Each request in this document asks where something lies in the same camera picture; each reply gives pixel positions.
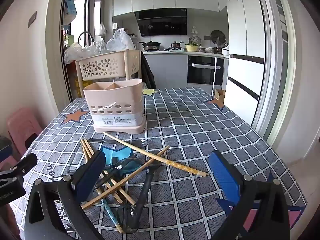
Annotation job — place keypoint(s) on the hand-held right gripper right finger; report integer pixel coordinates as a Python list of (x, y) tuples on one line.
[(222, 177)]

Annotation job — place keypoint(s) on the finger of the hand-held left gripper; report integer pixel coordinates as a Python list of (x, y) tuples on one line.
[(22, 163), (5, 153)]

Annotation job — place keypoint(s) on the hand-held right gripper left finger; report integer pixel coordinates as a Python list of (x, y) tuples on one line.
[(87, 177)]

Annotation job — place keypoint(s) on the beige plastic utensil holder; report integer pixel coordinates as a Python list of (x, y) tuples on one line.
[(112, 100)]

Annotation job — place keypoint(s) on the pink plastic stool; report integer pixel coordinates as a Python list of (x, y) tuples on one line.
[(20, 125)]

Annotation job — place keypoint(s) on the grey checked tablecloth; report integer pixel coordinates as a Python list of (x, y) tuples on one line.
[(187, 120)]

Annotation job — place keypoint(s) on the small cardboard box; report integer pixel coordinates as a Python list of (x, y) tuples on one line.
[(220, 95)]

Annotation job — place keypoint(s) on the white mop pole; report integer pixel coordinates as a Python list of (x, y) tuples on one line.
[(214, 80)]

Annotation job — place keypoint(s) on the black built-in oven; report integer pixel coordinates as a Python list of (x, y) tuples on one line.
[(202, 75)]

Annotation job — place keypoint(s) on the beige perforated storage basket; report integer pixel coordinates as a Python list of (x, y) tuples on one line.
[(100, 65)]

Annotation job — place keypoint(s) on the black hanging cloth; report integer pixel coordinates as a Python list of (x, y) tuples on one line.
[(148, 75)]

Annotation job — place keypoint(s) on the grey kitchen counter cabinet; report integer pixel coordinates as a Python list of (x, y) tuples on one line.
[(170, 70)]

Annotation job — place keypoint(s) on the clear plastic bag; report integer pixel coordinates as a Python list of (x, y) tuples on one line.
[(96, 46), (72, 53)]

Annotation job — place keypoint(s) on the white rice cooker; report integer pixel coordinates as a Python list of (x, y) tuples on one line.
[(225, 50)]

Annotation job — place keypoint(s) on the green cup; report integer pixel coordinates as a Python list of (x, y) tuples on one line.
[(70, 39)]

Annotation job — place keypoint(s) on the yellow bowl with greens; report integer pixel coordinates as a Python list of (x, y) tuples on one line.
[(192, 48)]

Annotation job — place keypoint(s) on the copper cooking pot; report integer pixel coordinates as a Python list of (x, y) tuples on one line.
[(175, 46)]

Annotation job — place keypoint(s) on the white plastic bag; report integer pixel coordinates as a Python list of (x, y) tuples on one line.
[(120, 41)]

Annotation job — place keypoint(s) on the round metal strainer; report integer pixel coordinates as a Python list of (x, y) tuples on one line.
[(193, 40)]

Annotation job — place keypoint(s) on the round metal rack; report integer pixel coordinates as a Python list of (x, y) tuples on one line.
[(218, 36)]

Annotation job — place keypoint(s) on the black kitchen faucet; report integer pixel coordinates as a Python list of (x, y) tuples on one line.
[(86, 32)]

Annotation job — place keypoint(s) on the black wok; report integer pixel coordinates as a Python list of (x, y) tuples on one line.
[(151, 45)]

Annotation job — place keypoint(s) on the small hanging plastic bag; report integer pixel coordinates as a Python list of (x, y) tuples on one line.
[(101, 30)]

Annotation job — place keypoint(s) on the white refrigerator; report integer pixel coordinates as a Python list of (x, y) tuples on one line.
[(245, 30)]

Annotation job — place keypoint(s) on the blue hanging packet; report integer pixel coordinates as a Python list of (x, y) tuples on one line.
[(70, 5)]

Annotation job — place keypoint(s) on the black range hood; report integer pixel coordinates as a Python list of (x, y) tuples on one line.
[(162, 25)]

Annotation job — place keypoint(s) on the white sliding door frame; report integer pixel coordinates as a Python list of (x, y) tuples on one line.
[(275, 67)]

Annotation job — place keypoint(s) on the grey wall switch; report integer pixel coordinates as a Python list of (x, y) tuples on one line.
[(32, 19)]

